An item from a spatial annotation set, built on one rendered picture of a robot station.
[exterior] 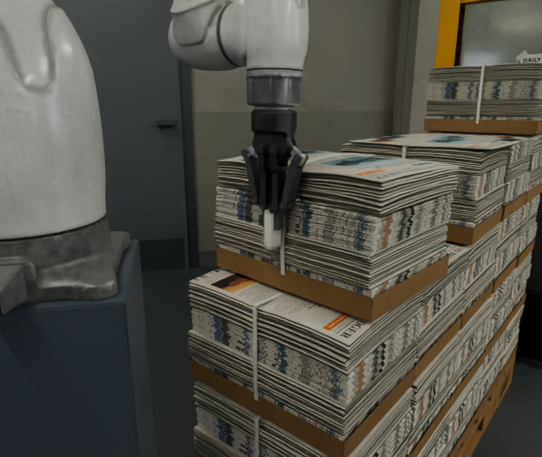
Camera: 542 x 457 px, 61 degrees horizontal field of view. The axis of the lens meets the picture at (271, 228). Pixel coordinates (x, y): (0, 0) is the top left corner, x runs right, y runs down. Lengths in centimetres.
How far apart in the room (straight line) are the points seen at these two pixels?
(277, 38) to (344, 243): 33
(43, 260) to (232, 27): 47
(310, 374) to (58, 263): 47
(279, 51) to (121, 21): 250
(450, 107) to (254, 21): 118
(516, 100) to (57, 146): 152
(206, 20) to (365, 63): 272
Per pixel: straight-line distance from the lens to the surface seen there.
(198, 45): 84
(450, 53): 238
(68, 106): 45
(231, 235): 91
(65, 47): 47
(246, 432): 98
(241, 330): 87
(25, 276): 45
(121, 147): 317
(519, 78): 175
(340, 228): 73
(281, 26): 73
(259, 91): 73
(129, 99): 315
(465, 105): 179
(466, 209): 120
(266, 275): 87
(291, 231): 80
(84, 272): 46
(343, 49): 343
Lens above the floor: 117
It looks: 16 degrees down
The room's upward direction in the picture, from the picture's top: straight up
